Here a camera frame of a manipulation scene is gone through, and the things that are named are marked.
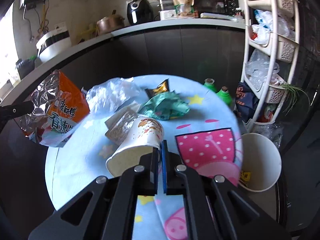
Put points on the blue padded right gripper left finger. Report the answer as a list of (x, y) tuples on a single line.
[(148, 178)]

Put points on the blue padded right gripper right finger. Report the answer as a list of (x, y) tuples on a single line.
[(174, 172)]

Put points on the white paper cup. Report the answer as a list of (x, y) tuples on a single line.
[(144, 135)]

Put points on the orange instant noodle bag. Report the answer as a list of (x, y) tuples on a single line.
[(59, 106)]

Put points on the green snack wrapper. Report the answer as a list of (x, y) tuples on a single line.
[(165, 106)]

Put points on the white trash bin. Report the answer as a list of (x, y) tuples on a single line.
[(262, 160)]

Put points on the blue cartoon pig tablecloth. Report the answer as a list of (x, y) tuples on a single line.
[(207, 138)]

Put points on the white rice cooker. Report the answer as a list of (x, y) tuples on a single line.
[(53, 43)]

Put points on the clear plastic bag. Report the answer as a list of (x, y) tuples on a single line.
[(107, 97)]

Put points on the black yellow snack wrapper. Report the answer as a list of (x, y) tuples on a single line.
[(161, 88)]

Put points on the green plastic bottle front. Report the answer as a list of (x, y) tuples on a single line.
[(225, 96)]

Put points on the green plastic bottle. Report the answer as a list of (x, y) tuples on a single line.
[(210, 84), (225, 96)]

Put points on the green plastic bottle rear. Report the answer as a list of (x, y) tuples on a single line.
[(210, 84)]

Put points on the navy shopping bag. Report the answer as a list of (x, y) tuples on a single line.
[(245, 101)]

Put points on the copper cooking pot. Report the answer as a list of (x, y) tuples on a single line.
[(110, 23)]

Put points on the clear plastic bags on rack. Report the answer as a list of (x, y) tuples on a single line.
[(257, 70)]

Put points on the green spider plant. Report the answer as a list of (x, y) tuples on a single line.
[(292, 96)]

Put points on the black air fryer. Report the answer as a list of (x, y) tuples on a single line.
[(139, 11)]

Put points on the steel food steamer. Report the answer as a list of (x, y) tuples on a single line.
[(167, 10)]

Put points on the kraft snack pouch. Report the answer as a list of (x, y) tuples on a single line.
[(184, 8)]

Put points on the black toaster oven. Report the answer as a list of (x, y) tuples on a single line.
[(222, 7)]

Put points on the white plastic bags on rack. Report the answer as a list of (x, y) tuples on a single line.
[(260, 32)]

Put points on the white tiered storage rack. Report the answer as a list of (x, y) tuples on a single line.
[(278, 48)]

